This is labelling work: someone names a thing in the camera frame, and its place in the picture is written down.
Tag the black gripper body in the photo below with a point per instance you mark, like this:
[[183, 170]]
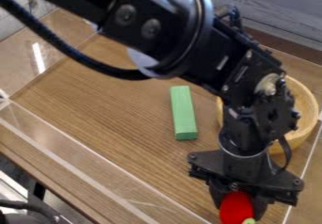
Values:
[[257, 176]]

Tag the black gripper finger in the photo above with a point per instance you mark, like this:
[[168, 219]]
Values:
[[259, 205], [218, 192]]

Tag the red plush strawberry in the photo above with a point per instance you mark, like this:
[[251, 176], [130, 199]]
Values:
[[237, 209]]

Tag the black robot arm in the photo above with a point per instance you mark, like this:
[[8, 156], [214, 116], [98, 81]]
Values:
[[185, 38]]

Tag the green rectangular block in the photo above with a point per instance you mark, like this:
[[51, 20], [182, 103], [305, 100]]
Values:
[[183, 114]]

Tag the wooden bowl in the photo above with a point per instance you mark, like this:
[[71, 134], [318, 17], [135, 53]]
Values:
[[306, 106]]

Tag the black table leg bracket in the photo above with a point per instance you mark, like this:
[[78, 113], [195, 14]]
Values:
[[50, 204]]

